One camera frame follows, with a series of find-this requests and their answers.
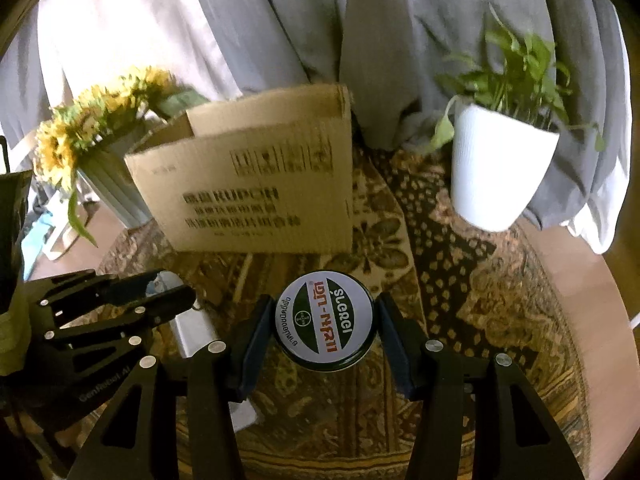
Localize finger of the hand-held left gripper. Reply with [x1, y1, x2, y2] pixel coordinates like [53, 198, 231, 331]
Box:
[42, 285, 197, 362]
[22, 269, 161, 322]

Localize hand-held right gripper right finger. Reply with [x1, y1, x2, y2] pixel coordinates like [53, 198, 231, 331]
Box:
[374, 291, 586, 480]

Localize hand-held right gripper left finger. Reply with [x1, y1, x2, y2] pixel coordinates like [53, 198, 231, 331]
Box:
[65, 294, 275, 480]

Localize green round tin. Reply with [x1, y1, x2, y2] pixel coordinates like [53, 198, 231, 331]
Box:
[274, 270, 377, 374]

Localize cardboard box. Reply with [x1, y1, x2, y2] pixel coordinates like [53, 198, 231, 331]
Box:
[124, 82, 355, 254]

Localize blue cloth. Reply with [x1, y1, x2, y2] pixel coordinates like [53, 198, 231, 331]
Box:
[22, 210, 56, 262]

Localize patterned fringed rug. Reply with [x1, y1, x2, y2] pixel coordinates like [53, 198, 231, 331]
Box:
[95, 145, 589, 480]

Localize grey ribbed vase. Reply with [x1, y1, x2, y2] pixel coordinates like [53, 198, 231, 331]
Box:
[75, 125, 154, 229]

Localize sunflower bouquet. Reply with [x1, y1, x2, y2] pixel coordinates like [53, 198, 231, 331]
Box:
[32, 66, 211, 249]

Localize white plant pot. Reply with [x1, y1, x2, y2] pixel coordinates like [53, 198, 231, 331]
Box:
[449, 102, 561, 234]

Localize narrow grey curtain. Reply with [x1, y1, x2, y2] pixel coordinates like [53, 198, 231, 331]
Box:
[0, 5, 68, 137]

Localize white sheer curtain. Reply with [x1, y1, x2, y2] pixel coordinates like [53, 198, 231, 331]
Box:
[567, 10, 634, 257]

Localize beige curtain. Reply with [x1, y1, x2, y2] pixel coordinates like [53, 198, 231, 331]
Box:
[36, 0, 301, 117]

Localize green pothos plant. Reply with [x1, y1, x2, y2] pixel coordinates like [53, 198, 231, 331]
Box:
[429, 2, 607, 154]

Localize wide grey curtain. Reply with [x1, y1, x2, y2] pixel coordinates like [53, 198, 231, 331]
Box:
[190, 0, 632, 233]

